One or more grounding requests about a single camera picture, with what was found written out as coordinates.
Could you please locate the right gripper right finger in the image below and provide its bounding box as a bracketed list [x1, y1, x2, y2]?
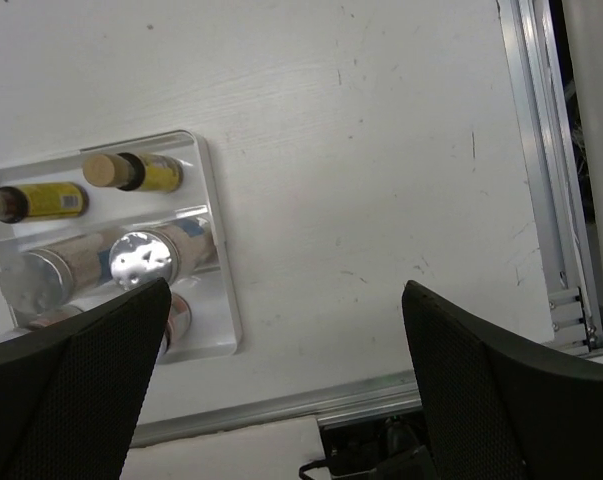
[402, 281, 603, 479]

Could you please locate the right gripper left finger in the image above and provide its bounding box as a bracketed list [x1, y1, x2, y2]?
[0, 280, 171, 479]

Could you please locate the red lid spice jar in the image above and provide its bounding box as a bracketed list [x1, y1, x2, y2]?
[157, 293, 192, 361]
[2, 305, 83, 340]

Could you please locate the blue label jar front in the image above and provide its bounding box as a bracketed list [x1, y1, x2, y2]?
[0, 229, 121, 316]

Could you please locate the blue label jar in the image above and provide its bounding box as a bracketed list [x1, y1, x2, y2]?
[0, 229, 121, 316]
[109, 217, 216, 290]

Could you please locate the red lid spice jar front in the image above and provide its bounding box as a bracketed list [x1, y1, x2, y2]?
[157, 293, 192, 361]

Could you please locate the yellow bottle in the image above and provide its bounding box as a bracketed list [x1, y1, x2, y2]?
[82, 152, 183, 193]
[0, 182, 89, 224]

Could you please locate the white divided tray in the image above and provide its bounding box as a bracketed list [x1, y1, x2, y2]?
[0, 130, 242, 364]

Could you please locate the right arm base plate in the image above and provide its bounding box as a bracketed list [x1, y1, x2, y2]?
[298, 408, 438, 479]

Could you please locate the aluminium frame rail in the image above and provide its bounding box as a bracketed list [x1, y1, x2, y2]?
[133, 1, 603, 447]

